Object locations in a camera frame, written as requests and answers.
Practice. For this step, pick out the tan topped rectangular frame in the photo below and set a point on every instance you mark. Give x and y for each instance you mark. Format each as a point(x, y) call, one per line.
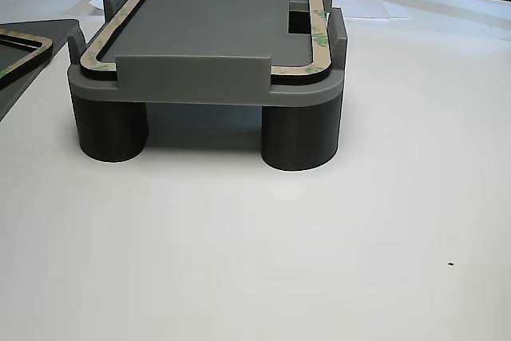
point(20, 33)
point(320, 37)

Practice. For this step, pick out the gray holder with black legs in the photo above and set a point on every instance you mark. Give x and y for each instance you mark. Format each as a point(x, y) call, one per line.
point(207, 17)

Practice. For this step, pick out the dark gray tray plate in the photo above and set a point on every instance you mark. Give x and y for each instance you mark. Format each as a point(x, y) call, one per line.
point(62, 31)

